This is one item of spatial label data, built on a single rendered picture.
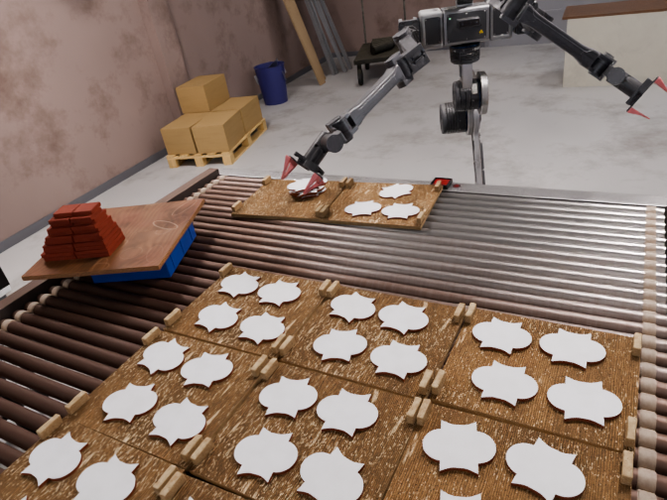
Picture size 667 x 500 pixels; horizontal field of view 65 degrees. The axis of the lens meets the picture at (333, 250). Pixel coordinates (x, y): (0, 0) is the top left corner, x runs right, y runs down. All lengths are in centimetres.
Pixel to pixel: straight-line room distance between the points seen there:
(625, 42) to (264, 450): 616
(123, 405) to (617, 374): 117
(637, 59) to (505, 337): 566
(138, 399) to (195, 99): 503
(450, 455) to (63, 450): 87
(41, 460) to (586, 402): 121
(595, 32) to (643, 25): 46
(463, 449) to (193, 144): 499
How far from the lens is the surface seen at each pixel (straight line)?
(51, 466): 141
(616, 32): 676
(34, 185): 542
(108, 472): 132
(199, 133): 568
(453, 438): 117
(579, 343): 140
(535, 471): 113
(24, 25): 553
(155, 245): 192
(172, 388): 145
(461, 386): 128
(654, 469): 124
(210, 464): 124
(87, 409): 151
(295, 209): 215
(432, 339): 139
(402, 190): 215
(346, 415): 122
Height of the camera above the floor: 186
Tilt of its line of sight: 30 degrees down
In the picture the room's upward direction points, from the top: 10 degrees counter-clockwise
